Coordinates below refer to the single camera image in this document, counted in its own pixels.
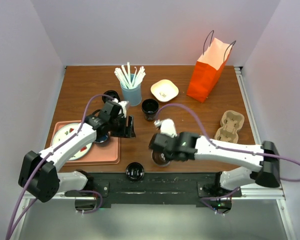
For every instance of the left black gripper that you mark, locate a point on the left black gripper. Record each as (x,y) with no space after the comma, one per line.
(124,133)

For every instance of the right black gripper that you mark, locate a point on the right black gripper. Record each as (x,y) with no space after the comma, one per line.
(168,156)

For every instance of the brown takeout coffee cup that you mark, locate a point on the brown takeout coffee cup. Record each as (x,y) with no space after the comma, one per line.
(160,159)

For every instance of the black coffee cup lid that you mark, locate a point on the black coffee cup lid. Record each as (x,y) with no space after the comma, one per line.
(134,171)

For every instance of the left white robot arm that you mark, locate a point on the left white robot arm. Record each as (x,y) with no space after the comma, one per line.
(40,172)

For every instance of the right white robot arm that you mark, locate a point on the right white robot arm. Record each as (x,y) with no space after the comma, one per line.
(255,163)

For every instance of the black coffee cup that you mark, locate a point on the black coffee cup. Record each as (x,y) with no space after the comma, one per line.
(150,108)

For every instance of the blue straw holder cup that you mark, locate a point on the blue straw holder cup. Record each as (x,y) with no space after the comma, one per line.
(132,95)

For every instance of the stack of black lids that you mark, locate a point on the stack of black lids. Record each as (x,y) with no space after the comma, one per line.
(109,95)

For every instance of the dark blue mug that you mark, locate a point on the dark blue mug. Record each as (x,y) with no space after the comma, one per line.
(103,140)

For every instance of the white wrapped straws bundle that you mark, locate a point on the white wrapped straws bundle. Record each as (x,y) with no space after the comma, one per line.
(130,79)

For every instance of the cream square bowl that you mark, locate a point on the cream square bowl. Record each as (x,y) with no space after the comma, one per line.
(164,90)

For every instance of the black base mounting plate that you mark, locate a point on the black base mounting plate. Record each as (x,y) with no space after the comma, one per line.
(155,188)

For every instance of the cardboard cup carrier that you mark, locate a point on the cardboard cup carrier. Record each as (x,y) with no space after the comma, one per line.
(230,124)

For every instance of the white fruit pattern plate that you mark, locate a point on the white fruit pattern plate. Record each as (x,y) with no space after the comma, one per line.
(63,132)

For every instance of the orange paper gift bag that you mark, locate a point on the orange paper gift bag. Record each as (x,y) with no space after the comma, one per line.
(208,67)

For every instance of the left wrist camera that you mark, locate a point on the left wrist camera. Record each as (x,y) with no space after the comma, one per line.
(116,109)

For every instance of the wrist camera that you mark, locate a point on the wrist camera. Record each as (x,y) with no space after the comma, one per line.
(166,127)
(116,109)

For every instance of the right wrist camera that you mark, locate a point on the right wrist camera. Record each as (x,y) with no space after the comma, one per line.
(166,127)

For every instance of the aluminium frame rail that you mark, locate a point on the aluminium frame rail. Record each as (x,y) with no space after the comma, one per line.
(253,192)

